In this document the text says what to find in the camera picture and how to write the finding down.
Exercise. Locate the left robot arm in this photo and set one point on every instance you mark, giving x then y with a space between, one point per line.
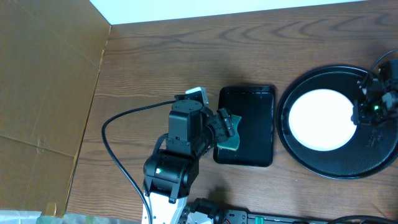
169 173

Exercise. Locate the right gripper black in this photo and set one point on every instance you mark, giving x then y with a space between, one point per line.
363 112

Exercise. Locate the black rectangular tray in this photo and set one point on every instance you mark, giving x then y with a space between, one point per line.
255 106

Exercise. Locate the green yellow sponge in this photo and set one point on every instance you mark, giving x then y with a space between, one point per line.
233 142

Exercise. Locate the black round tray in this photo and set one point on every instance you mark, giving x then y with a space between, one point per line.
370 150

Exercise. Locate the brown cardboard panel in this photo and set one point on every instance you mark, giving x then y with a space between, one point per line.
51 53

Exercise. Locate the white plate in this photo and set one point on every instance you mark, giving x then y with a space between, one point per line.
321 120

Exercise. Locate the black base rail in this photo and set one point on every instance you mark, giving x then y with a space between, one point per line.
206 211

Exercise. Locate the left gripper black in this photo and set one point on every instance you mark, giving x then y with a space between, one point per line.
226 122

